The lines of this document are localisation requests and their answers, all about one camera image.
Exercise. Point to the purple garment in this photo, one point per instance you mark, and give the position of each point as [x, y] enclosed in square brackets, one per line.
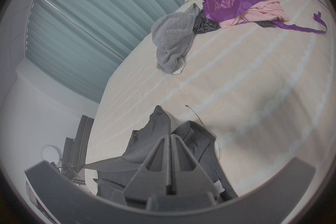
[225, 2]

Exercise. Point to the black T-shirt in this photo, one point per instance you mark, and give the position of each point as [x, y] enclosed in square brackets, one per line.
[149, 144]

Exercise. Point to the black chest of drawers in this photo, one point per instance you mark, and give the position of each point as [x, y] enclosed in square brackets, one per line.
[81, 136]

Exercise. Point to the pink garment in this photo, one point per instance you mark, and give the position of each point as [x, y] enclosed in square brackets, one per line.
[262, 11]

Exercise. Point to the grey garment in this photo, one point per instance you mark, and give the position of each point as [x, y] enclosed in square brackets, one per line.
[170, 34]

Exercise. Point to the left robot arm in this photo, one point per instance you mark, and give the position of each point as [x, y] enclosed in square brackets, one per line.
[72, 170]

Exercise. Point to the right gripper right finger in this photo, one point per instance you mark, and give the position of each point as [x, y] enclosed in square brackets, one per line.
[194, 182]

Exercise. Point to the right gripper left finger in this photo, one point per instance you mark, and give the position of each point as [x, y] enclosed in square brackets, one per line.
[145, 183]

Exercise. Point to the black patterned garment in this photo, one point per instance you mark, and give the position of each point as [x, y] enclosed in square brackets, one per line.
[204, 26]

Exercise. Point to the black dressing table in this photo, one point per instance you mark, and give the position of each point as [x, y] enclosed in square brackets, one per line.
[68, 149]

